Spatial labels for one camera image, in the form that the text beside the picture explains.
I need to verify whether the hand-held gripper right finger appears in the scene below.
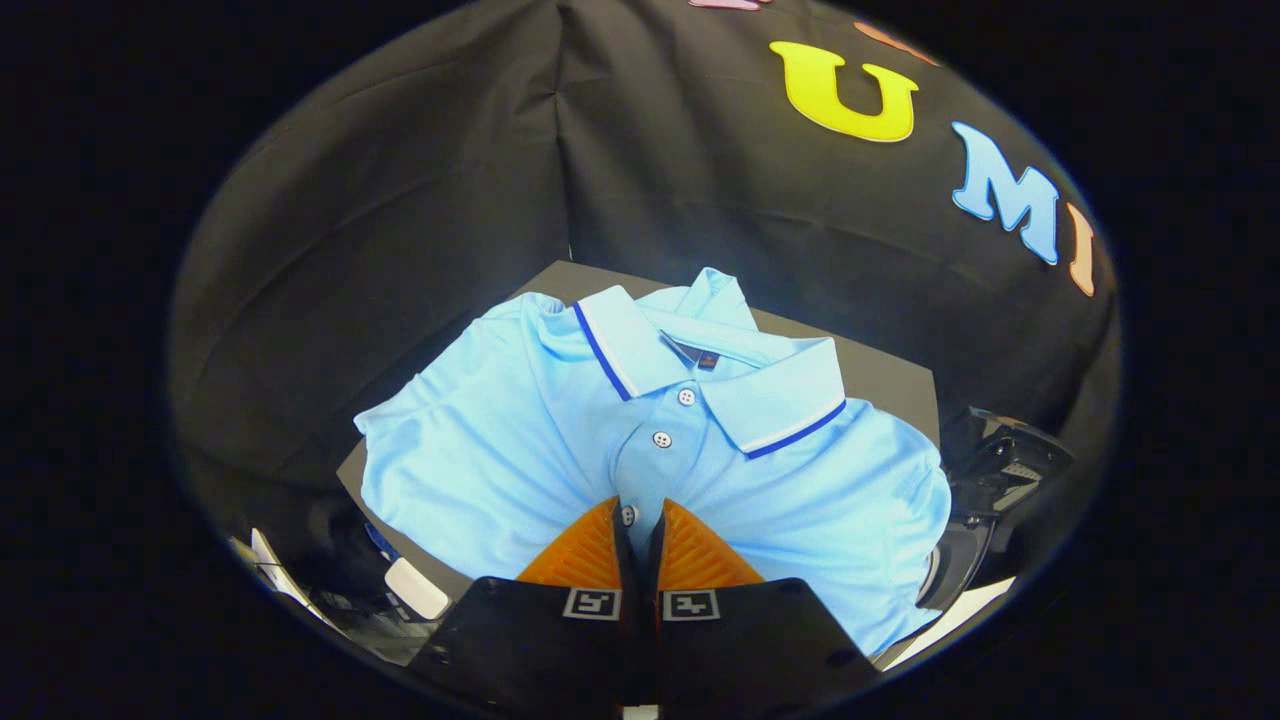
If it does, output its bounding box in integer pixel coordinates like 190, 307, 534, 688
645, 497, 881, 717

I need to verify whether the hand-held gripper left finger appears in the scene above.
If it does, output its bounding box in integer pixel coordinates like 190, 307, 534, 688
408, 497, 642, 717

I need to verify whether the light blue polo shirt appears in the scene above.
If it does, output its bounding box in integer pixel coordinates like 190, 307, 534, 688
355, 267, 953, 656

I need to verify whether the white rounded plastic object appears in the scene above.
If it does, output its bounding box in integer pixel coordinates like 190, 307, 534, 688
385, 557, 452, 621

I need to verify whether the white flat board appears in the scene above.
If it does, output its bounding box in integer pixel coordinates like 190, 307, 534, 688
885, 575, 1016, 671

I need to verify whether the grey cabinet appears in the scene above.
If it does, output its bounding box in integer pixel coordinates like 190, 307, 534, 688
335, 260, 941, 606

